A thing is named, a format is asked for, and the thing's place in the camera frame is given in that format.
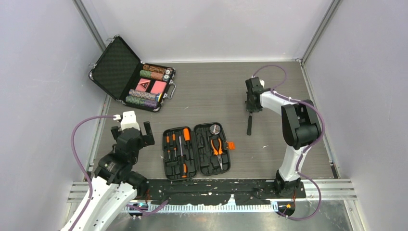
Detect black handled hammer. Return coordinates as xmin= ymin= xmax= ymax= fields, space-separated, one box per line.
xmin=246 ymin=112 xmax=253 ymax=136

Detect small round tape measure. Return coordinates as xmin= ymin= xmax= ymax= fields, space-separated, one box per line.
xmin=210 ymin=124 xmax=221 ymax=135

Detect black plastic tool case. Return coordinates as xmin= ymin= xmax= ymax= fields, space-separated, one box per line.
xmin=162 ymin=122 xmax=235 ymax=181

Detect orange handled pliers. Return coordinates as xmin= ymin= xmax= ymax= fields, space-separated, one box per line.
xmin=210 ymin=138 xmax=223 ymax=170

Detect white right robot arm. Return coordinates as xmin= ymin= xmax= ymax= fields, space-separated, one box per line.
xmin=162 ymin=76 xmax=324 ymax=198

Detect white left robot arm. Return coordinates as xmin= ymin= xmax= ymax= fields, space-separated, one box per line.
xmin=62 ymin=122 xmax=154 ymax=231

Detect red playing card deck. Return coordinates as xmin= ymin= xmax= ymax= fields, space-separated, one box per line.
xmin=150 ymin=80 xmax=167 ymax=94

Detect black aluminium poker chip case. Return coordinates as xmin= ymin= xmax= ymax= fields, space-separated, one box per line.
xmin=89 ymin=35 xmax=176 ymax=112

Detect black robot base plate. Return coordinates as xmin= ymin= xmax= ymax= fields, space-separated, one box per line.
xmin=134 ymin=179 xmax=306 ymax=205

